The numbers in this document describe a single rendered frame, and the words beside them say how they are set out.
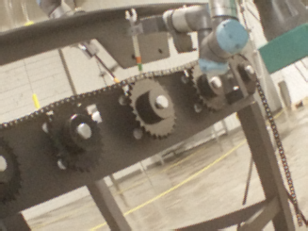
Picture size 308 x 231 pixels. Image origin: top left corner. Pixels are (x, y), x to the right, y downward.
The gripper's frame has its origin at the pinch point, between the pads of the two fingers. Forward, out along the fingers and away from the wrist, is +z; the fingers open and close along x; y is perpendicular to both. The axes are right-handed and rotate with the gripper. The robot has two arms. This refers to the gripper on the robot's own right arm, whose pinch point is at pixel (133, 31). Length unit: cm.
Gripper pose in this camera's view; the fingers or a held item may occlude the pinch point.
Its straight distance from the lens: 143.1
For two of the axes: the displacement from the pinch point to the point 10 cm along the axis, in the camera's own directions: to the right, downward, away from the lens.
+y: -1.9, -9.8, -0.9
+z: -7.8, 1.0, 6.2
